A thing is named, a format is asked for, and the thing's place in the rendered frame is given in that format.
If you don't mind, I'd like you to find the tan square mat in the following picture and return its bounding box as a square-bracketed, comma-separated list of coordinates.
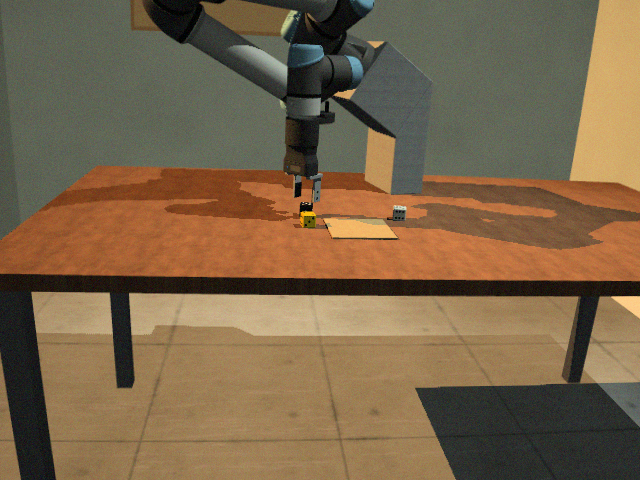
[324, 218, 398, 240]

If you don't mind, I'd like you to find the yellow die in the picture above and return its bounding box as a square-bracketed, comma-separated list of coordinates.
[300, 212, 316, 228]

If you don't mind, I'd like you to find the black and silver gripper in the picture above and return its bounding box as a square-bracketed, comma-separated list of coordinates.
[283, 96, 335, 203]

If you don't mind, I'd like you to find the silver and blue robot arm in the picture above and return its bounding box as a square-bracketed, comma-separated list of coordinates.
[142, 0, 375, 113]

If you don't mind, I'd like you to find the white die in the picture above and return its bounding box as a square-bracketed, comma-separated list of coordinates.
[393, 205, 406, 221]

